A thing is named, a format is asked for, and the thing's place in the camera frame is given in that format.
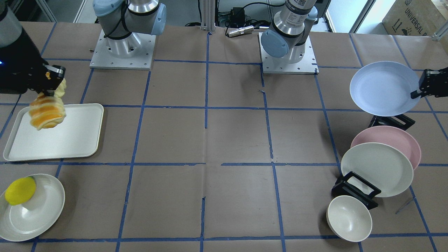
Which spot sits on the pink plate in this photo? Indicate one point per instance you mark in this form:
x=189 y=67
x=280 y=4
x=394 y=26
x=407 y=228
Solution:
x=394 y=137

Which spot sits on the yellow lemon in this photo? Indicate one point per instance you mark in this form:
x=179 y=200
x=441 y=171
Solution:
x=20 y=191

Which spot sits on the orange striped bread loaf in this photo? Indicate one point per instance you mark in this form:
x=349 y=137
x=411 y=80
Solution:
x=48 y=111

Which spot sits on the blue plate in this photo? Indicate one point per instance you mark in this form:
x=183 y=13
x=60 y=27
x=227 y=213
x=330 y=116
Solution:
x=384 y=88

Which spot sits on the cream plate in rack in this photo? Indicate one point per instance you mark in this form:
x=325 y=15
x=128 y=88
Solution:
x=385 y=167

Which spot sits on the black dish rack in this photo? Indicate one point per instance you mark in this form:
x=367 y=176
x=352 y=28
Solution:
x=354 y=185

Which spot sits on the cardboard box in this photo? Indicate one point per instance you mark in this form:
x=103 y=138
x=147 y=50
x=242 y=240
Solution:
x=415 y=17

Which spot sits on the shallow cream bowl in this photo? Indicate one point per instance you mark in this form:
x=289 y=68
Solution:
x=32 y=218

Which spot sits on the silver metal cylinder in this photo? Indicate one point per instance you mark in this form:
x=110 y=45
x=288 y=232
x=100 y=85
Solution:
x=240 y=31

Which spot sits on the white rectangular tray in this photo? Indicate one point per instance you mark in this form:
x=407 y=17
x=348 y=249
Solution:
x=77 y=136

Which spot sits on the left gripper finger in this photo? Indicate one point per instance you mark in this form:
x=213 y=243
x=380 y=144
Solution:
x=418 y=94

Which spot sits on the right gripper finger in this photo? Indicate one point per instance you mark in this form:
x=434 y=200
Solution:
x=54 y=83

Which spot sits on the cream deep bowl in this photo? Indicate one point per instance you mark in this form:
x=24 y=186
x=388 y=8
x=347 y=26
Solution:
x=349 y=219

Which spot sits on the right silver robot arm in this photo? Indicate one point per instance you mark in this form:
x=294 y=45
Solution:
x=118 y=18

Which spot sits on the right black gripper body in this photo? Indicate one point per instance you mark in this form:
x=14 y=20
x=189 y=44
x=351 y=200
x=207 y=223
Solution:
x=21 y=66

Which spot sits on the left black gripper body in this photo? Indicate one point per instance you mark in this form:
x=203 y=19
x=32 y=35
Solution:
x=432 y=80

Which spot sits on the aluminium frame post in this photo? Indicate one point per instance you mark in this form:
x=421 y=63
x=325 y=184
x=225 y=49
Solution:
x=208 y=15

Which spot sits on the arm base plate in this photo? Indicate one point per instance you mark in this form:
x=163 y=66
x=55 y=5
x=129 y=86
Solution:
x=300 y=60
x=132 y=53

